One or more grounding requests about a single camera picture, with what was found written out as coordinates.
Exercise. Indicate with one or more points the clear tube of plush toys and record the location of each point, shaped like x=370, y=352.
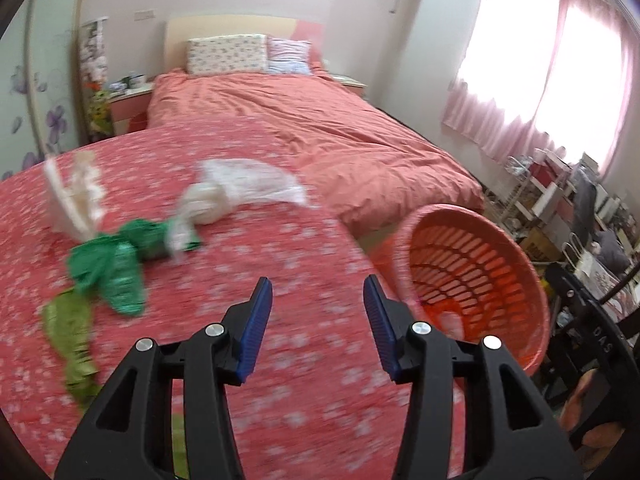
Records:
x=94, y=52

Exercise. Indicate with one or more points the grey cloth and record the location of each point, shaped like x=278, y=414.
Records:
x=597, y=210

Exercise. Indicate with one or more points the bright green plastic bag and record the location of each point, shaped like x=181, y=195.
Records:
x=120, y=265

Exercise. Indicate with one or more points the light wooden nightstand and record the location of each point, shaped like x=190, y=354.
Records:
x=350, y=85

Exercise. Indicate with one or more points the cream plastic bag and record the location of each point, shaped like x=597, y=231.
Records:
x=75, y=195

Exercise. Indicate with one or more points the orange plastic laundry basket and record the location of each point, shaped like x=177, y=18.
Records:
x=470, y=270

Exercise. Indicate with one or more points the yellow green plush toy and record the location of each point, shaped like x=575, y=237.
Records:
x=99, y=110

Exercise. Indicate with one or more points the olive green paw print bag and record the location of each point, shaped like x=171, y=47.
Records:
x=72, y=340

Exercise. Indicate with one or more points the thin clear plastic bag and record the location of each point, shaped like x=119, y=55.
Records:
x=240, y=185

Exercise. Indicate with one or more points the pink curtain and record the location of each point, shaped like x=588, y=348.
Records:
x=545, y=60

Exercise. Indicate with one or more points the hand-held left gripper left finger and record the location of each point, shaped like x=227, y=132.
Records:
x=255, y=330

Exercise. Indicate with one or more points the beige and pink headboard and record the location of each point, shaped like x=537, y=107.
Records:
x=220, y=26

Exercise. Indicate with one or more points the person's right hand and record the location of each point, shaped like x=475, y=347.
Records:
x=590, y=410

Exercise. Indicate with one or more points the pink nightstand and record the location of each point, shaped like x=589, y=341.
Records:
x=129, y=107

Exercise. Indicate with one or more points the pink striped pillow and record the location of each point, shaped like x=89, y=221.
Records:
x=289, y=55

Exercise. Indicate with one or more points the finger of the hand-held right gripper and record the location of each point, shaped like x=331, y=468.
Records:
x=575, y=287

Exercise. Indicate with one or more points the wardrobe with purple flower doors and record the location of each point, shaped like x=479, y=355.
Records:
x=35, y=85

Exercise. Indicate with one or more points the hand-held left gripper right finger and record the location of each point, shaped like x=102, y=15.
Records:
x=382, y=330

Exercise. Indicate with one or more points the white wall switch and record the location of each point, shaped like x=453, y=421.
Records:
x=145, y=14

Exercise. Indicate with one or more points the white floral pillow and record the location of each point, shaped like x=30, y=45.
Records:
x=227, y=55

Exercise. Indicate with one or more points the bed with pink duvet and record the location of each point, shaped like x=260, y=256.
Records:
x=310, y=130

